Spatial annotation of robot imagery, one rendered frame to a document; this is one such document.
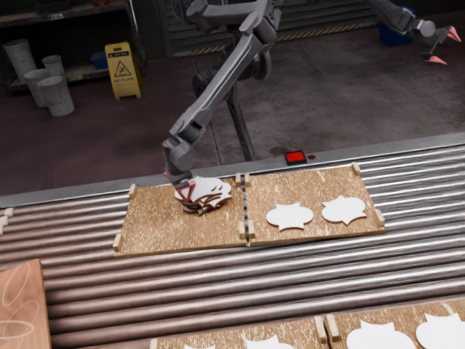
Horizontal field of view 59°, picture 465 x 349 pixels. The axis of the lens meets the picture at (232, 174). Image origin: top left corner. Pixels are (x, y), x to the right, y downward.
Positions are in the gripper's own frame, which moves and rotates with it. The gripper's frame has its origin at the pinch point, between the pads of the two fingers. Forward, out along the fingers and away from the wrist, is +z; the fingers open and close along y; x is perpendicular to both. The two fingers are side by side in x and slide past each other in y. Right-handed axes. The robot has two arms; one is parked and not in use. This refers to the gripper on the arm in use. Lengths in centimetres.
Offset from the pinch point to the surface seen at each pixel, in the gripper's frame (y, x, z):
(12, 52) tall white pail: 462, 52, 47
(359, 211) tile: -34, -45, 6
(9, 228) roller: 30, 57, 9
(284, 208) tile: -19.8, -26.8, 5.7
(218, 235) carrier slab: -17.8, -3.7, 7.2
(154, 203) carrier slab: 10.3, 8.0, 7.2
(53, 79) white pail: 379, 19, 66
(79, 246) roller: 5.4, 36.1, 9.4
